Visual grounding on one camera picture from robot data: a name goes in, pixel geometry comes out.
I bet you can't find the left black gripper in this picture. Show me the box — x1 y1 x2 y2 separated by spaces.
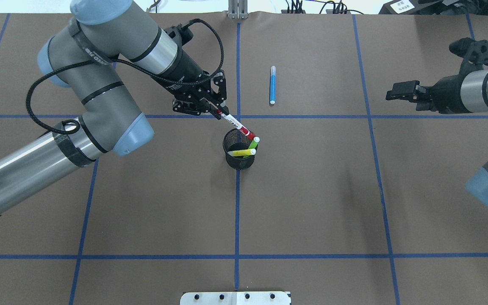
172 71 227 117

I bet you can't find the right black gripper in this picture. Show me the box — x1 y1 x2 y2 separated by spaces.
386 81 450 111

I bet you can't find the red marker pen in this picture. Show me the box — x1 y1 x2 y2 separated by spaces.
216 109 256 141

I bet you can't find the green marker pen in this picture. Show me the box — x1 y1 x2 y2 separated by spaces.
248 136 260 149

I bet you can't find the yellow marker pen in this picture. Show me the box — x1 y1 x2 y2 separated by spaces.
227 149 256 158

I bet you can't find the blue marker pen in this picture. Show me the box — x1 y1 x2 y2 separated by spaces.
269 66 276 105

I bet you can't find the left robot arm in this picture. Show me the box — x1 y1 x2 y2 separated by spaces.
0 0 229 216

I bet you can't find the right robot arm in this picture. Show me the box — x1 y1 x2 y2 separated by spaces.
385 69 488 207

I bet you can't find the black mesh pen cup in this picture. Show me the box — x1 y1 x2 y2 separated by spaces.
222 129 255 170

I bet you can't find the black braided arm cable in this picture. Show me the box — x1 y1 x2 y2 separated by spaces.
25 19 225 135

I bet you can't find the aluminium frame post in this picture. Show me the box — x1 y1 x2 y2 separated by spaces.
227 0 249 19

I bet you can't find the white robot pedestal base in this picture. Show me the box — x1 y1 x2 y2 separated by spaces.
180 291 292 305

